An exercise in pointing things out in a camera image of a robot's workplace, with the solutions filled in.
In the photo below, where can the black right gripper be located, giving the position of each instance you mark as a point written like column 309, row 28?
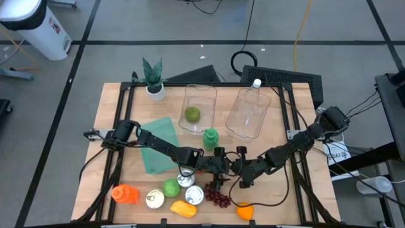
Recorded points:
column 250, row 169

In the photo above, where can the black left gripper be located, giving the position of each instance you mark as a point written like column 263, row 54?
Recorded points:
column 218, row 166

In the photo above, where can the red grape bunch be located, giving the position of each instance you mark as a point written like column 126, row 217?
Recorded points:
column 216, row 196

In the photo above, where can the red bell pepper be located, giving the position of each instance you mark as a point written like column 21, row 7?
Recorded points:
column 199, row 173

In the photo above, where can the green plastic squeeze bottle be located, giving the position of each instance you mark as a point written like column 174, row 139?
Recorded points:
column 210, row 139

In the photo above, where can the yellow orange mango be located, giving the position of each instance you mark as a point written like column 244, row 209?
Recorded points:
column 183, row 209

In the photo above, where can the green apple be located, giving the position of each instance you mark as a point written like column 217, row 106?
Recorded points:
column 171, row 187

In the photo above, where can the orange plastic squeeze bottle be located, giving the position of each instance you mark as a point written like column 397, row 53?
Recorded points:
column 125, row 193

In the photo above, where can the clear bottle with white cap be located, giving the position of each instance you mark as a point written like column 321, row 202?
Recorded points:
column 257, row 83

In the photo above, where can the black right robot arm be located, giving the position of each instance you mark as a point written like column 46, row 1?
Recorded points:
column 303, row 139

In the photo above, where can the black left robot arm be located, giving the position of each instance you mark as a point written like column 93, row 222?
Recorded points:
column 126, row 130

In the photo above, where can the orange fruit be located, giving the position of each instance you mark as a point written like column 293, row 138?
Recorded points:
column 245, row 211

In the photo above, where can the clear plastic bin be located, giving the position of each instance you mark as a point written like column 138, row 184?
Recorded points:
column 248, row 117
column 197, row 95

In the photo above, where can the tin can red blue label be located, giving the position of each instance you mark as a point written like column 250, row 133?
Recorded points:
column 155, row 199

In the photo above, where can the teal plastic bin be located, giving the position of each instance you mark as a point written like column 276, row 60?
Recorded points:
column 158, row 133

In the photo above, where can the white printed box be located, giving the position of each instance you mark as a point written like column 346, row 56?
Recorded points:
column 340, row 156

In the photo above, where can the black flat panel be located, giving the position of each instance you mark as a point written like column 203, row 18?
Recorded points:
column 196, row 76

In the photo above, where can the small potted green plant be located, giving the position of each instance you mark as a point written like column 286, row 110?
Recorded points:
column 153, row 79

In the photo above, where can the black side desk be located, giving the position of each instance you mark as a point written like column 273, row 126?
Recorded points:
column 392, row 104

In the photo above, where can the black caster base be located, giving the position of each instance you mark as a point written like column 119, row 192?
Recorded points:
column 4, row 109

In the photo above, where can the grey metal cart base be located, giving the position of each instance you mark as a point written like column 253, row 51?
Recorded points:
column 63, row 3
column 16, row 74

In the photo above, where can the white trash bin black bag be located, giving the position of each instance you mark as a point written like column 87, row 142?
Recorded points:
column 34, row 25

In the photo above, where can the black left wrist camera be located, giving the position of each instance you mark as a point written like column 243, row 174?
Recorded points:
column 218, row 151

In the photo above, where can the black frame clip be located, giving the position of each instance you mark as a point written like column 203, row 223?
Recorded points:
column 252, row 223
column 163, row 222

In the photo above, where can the silver metal bracket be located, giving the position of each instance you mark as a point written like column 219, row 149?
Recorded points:
column 286, row 226
column 118, row 226

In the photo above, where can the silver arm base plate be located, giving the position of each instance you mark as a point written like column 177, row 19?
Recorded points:
column 95, row 133
column 294, row 134

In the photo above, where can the black metal table frame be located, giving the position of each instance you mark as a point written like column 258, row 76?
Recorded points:
column 177, row 84

